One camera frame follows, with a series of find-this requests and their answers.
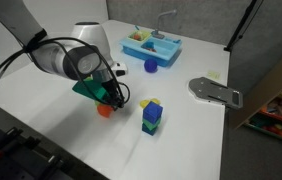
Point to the wooden toy bin shelf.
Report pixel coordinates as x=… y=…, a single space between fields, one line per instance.
x=271 y=86

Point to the yellow green sink basket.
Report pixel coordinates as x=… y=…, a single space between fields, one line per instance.
x=139 y=35

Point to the dark blue ball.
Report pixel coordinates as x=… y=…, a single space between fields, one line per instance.
x=150 y=65

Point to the blue toy cup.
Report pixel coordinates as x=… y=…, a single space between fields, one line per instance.
x=149 y=45

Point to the light blue toy sink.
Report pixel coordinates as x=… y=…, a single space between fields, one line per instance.
x=161 y=51

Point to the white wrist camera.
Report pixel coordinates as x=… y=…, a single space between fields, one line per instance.
x=119 y=69

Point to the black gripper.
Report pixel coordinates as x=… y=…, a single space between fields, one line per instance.
x=109 y=90

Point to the green toy piece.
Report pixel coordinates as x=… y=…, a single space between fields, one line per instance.
x=87 y=90

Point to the orange toy animal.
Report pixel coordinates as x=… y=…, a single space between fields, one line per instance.
x=104 y=111

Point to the green block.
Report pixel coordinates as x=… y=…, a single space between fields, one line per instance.
x=151 y=124

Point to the neon blue block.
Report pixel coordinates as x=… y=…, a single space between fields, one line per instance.
x=152 y=111

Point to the grey metal plate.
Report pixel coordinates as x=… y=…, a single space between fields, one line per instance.
x=211 y=90

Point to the grey toy faucet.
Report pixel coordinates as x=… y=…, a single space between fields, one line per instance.
x=162 y=16

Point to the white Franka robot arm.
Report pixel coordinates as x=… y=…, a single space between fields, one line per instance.
x=57 y=56

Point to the black tripod pole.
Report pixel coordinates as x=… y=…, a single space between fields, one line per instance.
x=242 y=23

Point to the navy blue block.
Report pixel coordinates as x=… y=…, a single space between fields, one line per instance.
x=148 y=130

